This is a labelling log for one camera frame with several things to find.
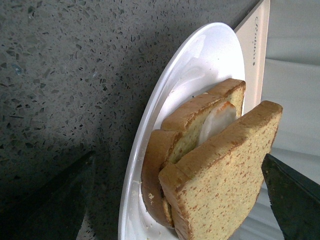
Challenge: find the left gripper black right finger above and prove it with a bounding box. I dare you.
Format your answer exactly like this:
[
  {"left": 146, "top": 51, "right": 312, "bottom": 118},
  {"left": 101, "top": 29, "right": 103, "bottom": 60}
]
[{"left": 261, "top": 154, "right": 320, "bottom": 240}]

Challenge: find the white round plate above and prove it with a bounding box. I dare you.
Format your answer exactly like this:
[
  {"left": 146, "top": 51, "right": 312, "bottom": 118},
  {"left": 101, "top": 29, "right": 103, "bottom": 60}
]
[{"left": 118, "top": 22, "right": 245, "bottom": 240}]

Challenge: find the grey curtain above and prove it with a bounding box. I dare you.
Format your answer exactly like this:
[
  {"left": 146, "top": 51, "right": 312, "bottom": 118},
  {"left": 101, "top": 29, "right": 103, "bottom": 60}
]
[{"left": 234, "top": 0, "right": 320, "bottom": 240}]

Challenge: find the fried egg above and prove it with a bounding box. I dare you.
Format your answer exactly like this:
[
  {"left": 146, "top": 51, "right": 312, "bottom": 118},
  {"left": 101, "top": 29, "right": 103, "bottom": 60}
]
[{"left": 197, "top": 101, "right": 237, "bottom": 146}]

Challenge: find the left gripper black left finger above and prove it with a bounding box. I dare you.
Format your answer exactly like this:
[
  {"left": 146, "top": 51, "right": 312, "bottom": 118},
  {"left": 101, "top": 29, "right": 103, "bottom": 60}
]
[{"left": 0, "top": 151, "right": 95, "bottom": 240}]

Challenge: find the bread slice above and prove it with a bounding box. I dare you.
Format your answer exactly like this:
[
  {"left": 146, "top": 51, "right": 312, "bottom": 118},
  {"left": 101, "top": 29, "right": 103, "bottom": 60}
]
[
  {"left": 141, "top": 78, "right": 246, "bottom": 229},
  {"left": 158, "top": 100, "right": 283, "bottom": 240}
]

